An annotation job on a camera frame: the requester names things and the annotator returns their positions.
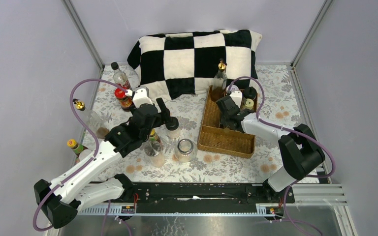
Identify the floral tablecloth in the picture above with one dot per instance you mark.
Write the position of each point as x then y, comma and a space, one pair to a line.
280, 107

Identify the black cap shaker bottle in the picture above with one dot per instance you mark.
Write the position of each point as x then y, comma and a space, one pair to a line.
250, 93

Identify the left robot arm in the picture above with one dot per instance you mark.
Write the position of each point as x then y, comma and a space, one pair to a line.
63, 197

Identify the black cap salt shaker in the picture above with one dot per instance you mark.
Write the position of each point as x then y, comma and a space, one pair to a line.
172, 128

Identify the white lid brown sauce jar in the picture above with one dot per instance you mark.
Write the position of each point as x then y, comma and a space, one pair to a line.
230, 89

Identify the glass jar silver lid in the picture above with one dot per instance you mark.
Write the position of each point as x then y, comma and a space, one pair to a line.
185, 150

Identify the reflected cruet gold spout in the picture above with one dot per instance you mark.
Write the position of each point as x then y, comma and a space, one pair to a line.
91, 119

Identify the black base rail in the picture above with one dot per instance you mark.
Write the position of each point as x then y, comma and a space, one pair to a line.
150, 197

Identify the black white checkered pillow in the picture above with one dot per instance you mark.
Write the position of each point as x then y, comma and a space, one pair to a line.
171, 65

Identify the green bottle yellow cap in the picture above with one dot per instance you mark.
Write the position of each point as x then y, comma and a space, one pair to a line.
154, 137

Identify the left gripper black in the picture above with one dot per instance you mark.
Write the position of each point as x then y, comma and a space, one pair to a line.
164, 116

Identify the glass cruet gold spout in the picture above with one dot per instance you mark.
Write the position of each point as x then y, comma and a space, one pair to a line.
219, 82

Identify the woven wicker tray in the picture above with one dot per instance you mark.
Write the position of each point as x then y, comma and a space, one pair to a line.
214, 138

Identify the reflected green bottle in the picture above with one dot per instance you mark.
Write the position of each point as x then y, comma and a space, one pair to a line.
76, 147

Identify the yellow cap spice bottle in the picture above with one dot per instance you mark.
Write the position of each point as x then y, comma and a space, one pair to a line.
248, 104

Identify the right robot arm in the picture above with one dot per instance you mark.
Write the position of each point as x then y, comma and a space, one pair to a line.
299, 151

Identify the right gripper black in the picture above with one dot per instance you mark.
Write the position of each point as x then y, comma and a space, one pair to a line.
222, 121

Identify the red lid chili sauce jar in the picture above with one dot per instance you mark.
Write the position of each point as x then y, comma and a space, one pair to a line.
125, 101

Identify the clear vinegar bottle black cap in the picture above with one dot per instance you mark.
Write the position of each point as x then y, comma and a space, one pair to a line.
120, 77

